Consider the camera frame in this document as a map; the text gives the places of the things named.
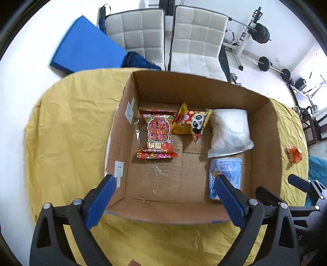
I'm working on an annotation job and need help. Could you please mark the white padded chair left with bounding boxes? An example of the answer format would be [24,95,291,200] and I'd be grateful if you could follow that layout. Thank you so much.
[97,6,166,71]

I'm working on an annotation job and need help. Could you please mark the light blue tissue pack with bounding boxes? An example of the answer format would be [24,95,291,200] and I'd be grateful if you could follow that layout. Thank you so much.
[208,157,242,201]

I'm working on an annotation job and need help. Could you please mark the black blue workout bench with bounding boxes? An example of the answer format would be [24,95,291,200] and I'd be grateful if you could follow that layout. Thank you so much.
[218,46,231,83]

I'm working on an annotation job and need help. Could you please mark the white bench press rack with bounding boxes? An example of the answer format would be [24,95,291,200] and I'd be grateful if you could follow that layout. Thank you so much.
[223,7,262,71]

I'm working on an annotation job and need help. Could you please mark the white padded chair right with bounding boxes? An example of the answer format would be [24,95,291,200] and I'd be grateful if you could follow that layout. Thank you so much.
[168,5,229,81]

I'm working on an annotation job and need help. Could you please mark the open cardboard box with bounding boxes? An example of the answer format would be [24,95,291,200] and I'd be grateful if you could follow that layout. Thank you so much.
[106,70,284,224]

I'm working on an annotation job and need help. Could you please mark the dark blue cloth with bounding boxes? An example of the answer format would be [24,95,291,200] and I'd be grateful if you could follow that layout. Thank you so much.
[121,52,161,70]

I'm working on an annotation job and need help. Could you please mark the barbell on rack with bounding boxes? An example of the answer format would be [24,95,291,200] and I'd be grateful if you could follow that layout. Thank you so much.
[228,17,270,44]

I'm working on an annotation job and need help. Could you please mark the red floral snack packet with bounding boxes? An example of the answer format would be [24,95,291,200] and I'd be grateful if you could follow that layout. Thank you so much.
[136,109,178,159]

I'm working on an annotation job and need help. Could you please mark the orange snack packet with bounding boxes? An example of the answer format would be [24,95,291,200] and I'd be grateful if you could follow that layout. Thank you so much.
[287,146,303,163]

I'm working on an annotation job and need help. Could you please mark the chrome dumbbells on floor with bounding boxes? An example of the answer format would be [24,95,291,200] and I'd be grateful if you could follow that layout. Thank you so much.
[230,73,243,86]

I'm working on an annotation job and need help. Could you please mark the white powder plastic bag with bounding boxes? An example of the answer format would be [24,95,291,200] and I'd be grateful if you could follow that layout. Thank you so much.
[208,109,254,158]

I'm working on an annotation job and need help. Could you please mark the blue foam mat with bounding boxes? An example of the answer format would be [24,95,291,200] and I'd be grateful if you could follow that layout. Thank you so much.
[50,16,128,74]

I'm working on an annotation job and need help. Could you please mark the barbell on floor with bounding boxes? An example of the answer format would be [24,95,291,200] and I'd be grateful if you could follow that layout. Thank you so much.
[258,56,291,83]

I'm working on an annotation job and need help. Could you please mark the yellow tablecloth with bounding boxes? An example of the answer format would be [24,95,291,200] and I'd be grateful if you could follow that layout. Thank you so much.
[25,69,308,265]

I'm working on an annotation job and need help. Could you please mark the dark wooden chair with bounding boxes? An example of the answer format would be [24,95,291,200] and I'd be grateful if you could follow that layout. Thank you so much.
[301,114,326,147]

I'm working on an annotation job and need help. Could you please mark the white padded chair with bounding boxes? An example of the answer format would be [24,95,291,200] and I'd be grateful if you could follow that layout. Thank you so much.
[168,5,229,81]
[97,6,166,71]

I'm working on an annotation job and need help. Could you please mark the teal bean bag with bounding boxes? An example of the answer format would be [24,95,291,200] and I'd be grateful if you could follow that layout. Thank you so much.
[305,155,327,208]

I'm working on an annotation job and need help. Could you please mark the yellow panda snack packet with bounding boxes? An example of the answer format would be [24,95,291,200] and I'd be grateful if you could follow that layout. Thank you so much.
[172,103,212,143]

